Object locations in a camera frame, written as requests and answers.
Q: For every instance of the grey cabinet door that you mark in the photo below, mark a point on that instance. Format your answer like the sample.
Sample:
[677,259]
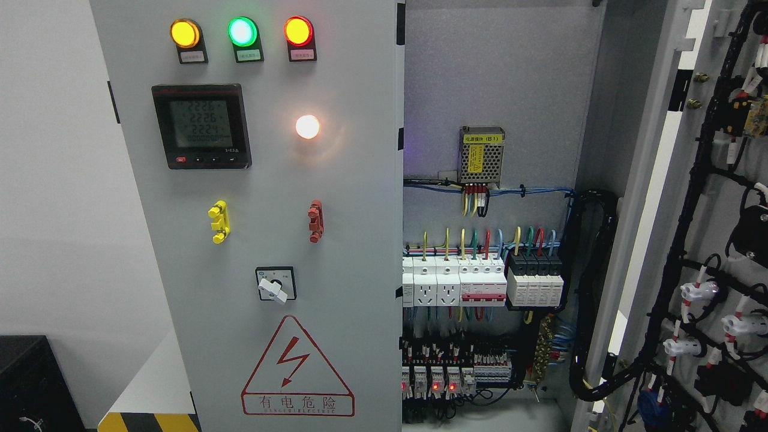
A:
[666,252]
[346,283]

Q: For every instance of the red terminal connector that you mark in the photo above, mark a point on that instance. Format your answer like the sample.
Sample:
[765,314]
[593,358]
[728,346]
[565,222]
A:
[316,221]

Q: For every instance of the metal mesh power supply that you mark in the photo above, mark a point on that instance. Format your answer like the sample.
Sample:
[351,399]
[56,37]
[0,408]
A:
[481,154]

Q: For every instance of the white glowing indicator lamp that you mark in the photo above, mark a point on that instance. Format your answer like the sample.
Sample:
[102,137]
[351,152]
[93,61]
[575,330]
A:
[307,126]

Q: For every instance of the black surge protector modules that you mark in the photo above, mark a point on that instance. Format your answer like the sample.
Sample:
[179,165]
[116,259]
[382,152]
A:
[534,281]

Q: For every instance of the yellow terminal connector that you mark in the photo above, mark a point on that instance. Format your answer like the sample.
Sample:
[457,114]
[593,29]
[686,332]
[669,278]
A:
[220,224]

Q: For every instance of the relay row with red leds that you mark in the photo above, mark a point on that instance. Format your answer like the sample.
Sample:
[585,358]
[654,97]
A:
[422,382]

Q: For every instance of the red electric warning sticker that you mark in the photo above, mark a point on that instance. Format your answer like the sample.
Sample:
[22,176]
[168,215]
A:
[294,378]

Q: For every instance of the black digital power meter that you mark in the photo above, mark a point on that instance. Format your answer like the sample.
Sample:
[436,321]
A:
[203,126]

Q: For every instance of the red indicator lamp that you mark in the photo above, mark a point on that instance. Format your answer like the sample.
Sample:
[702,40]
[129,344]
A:
[300,42]

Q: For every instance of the green indicator lamp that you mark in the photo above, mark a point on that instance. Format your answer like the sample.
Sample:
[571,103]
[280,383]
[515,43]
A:
[245,39]

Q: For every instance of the yellow indicator lamp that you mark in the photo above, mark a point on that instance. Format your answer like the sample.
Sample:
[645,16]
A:
[189,41]

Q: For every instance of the black box lower left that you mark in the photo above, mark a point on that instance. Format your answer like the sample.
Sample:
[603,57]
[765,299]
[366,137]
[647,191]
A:
[34,394]

